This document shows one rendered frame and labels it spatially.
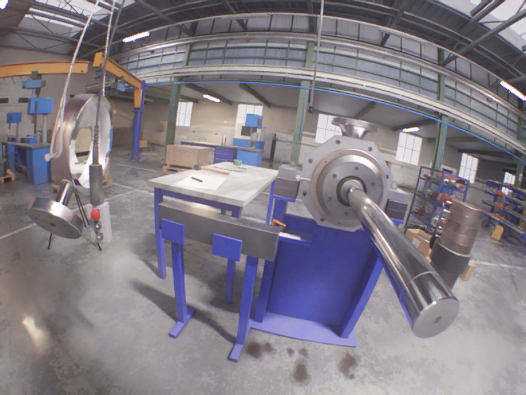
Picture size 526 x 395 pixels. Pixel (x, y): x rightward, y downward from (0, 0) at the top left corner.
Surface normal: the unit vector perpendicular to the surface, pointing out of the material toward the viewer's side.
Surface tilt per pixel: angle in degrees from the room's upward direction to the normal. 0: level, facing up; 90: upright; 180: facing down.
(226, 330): 0
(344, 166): 90
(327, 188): 90
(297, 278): 90
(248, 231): 90
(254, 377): 0
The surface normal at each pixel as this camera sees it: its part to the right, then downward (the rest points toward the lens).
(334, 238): -0.22, 0.23
